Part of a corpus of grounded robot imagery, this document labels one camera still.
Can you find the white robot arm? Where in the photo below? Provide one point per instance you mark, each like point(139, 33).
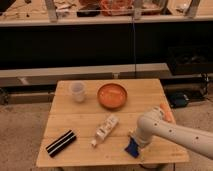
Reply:
point(151, 123)

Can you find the orange ceramic bowl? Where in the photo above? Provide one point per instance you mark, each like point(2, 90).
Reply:
point(112, 96)

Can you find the clear plastic measuring cup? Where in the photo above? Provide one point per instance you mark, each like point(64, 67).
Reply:
point(77, 89)

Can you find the white plastic bottle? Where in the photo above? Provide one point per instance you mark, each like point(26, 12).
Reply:
point(104, 130)

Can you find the wooden table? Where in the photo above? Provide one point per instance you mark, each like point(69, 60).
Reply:
point(84, 118)

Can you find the long wooden bench shelf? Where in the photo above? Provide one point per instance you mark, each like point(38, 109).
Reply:
point(48, 76)

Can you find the black device on floor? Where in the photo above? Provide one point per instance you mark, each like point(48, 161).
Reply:
point(178, 99)

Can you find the black white striped case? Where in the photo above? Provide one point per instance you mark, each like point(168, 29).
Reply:
point(61, 143)

